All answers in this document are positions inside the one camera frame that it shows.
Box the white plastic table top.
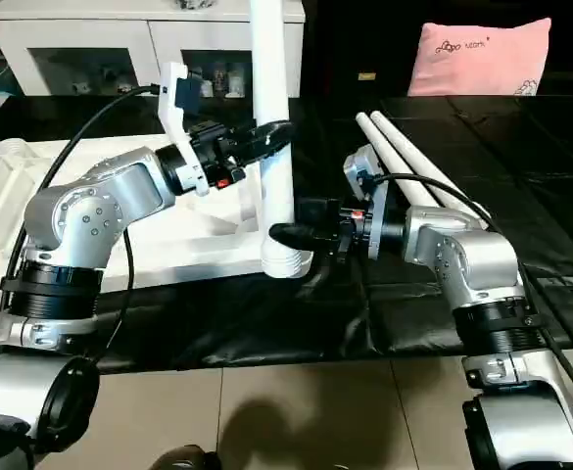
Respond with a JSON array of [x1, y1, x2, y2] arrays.
[[0, 135, 279, 314]]

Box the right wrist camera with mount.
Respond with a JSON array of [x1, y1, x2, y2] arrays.
[[342, 144, 393, 214]]

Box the black work mat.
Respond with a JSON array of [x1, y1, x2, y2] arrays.
[[0, 90, 573, 378]]

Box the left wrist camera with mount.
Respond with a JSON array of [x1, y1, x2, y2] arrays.
[[156, 61, 209, 199]]

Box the pink pillow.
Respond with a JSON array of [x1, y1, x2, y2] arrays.
[[406, 17, 553, 98]]

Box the dark ornament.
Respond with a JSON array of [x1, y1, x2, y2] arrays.
[[173, 0, 220, 12]]

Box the white plastic table leg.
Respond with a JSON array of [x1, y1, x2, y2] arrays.
[[249, 0, 314, 281], [368, 109, 475, 214], [354, 111, 439, 214]]

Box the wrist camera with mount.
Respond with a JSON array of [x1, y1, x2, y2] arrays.
[[156, 61, 209, 199], [342, 144, 393, 214]]

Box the white cabinet with glass doors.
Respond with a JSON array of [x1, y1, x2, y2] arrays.
[[0, 0, 307, 101]]

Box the dark robot foot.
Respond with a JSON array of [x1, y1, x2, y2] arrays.
[[154, 446, 218, 470]]

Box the black furniture with yellow label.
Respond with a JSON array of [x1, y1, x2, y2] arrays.
[[302, 0, 573, 97]]

